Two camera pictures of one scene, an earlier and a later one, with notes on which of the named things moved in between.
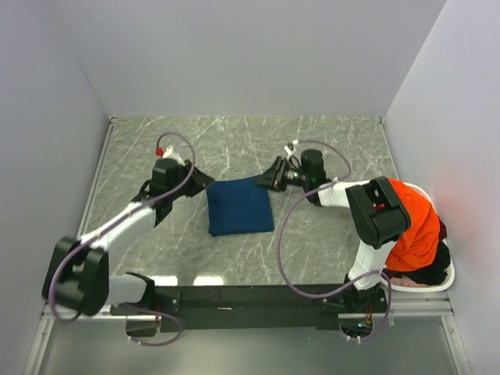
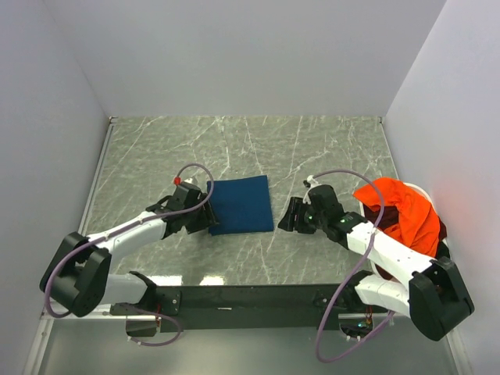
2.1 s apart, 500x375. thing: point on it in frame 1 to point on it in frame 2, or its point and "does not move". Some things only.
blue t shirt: x=238 y=206 does not move
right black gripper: x=273 y=178 to x=296 y=206
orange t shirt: x=416 y=248 does not move
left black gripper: x=201 y=181 to x=206 y=219
